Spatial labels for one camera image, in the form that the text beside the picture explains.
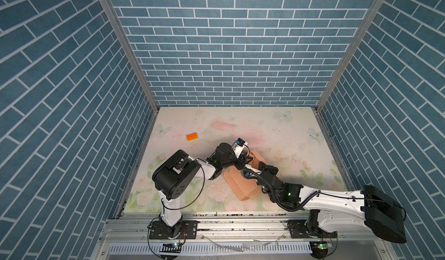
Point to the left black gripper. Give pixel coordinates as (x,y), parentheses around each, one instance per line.
(240,164)

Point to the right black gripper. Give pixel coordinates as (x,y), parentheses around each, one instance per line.
(266,169)

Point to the pink cardboard paper box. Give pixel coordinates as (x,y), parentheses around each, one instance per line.
(244,189)

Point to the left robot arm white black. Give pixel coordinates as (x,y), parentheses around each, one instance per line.
(173,176)

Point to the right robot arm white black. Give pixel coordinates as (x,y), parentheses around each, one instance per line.
(366,210)

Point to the small orange tag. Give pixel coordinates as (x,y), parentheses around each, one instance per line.
(192,136)

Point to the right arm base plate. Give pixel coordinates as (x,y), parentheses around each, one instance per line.
(299,229)

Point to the aluminium front rail frame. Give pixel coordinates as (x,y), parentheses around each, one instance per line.
(234,236)

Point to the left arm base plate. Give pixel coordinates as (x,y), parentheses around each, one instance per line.
(172,229)

